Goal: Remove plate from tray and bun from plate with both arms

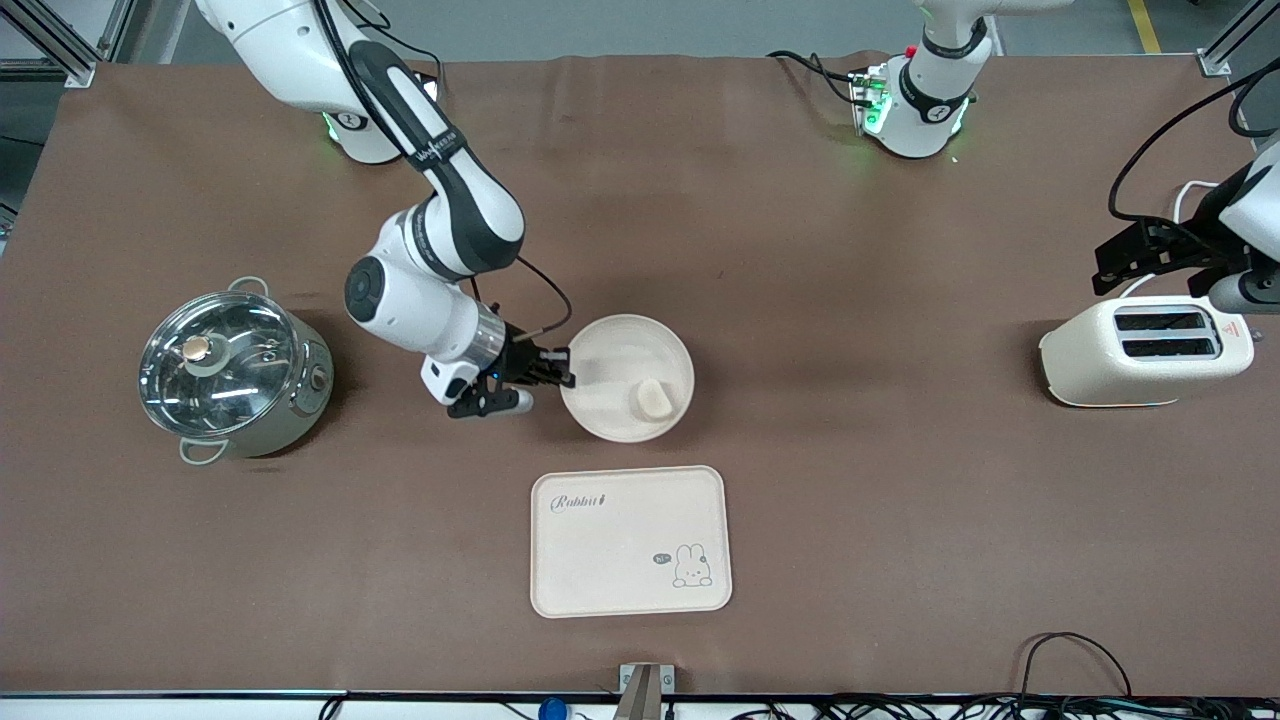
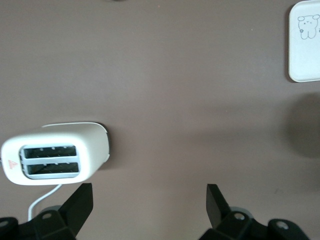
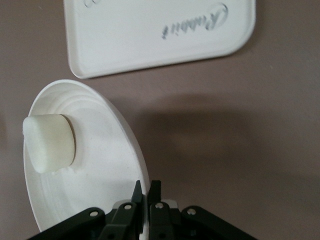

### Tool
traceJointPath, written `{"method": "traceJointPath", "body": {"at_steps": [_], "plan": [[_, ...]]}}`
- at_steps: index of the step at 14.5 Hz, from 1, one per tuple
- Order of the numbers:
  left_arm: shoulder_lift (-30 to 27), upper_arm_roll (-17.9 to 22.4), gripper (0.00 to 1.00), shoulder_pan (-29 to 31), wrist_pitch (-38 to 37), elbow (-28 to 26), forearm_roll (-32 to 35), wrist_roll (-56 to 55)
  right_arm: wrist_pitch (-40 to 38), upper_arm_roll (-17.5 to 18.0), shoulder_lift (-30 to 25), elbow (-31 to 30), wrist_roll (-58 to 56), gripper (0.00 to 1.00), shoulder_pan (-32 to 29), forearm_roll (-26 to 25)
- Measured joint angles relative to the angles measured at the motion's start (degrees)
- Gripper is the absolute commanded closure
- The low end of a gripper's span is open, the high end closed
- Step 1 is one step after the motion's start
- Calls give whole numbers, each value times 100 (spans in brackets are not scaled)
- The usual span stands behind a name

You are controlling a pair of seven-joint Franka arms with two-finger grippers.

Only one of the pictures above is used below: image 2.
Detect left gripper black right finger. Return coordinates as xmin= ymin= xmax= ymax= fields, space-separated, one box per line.
xmin=199 ymin=183 xmax=311 ymax=240

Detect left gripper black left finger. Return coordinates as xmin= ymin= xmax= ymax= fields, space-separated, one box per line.
xmin=0 ymin=183 xmax=94 ymax=240

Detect cream two-slot toaster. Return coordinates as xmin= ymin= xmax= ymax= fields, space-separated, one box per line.
xmin=0 ymin=121 xmax=111 ymax=186

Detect beige rabbit print tray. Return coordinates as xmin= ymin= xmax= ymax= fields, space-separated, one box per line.
xmin=286 ymin=0 xmax=320 ymax=84

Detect white toaster power cable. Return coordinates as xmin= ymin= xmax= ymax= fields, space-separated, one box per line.
xmin=27 ymin=183 xmax=64 ymax=221

